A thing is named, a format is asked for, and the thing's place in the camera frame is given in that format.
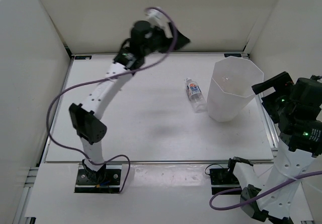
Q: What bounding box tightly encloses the white cap labeled bottle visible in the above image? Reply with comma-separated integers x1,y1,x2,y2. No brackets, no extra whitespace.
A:
186,78,207,113

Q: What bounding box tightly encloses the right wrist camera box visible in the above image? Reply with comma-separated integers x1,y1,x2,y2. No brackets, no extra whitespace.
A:
290,78,321,107

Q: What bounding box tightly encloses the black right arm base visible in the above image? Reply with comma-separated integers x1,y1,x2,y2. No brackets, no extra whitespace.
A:
204,159,242,195

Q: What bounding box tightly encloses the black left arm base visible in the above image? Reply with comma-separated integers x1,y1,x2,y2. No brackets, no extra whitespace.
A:
74,160,123,194

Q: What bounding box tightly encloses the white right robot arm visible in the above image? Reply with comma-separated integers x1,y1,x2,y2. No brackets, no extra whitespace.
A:
226,72,321,223

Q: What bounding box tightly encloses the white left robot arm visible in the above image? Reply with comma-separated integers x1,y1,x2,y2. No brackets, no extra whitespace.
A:
69,21,190,184

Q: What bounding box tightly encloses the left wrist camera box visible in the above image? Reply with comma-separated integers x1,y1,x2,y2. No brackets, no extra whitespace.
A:
130,7,165,49

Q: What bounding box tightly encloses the aluminium table rail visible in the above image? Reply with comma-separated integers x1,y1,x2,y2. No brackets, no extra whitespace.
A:
45,160,273,164

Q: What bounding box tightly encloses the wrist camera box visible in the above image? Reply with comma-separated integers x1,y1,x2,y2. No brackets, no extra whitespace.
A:
290,78,321,107
130,7,165,49

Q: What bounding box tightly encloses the white octagonal plastic bin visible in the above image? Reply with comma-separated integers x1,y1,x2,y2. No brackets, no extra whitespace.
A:
207,56,264,122

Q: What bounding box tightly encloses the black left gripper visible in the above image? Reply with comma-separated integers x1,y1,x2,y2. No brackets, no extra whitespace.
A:
142,22,191,57

